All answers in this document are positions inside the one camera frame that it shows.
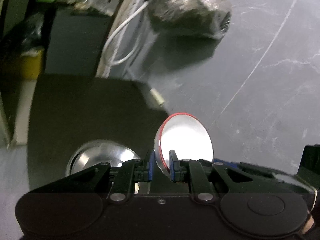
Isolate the steel bowl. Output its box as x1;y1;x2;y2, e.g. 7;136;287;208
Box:
66;140;140;176

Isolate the white red-rimmed bowl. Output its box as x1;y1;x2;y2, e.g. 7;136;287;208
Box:
153;113;214;176

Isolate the cleaver with pale handle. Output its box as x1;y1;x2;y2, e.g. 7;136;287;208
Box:
134;82;165;109

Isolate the white cable loop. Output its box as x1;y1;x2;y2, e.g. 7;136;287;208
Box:
101;0;151;67

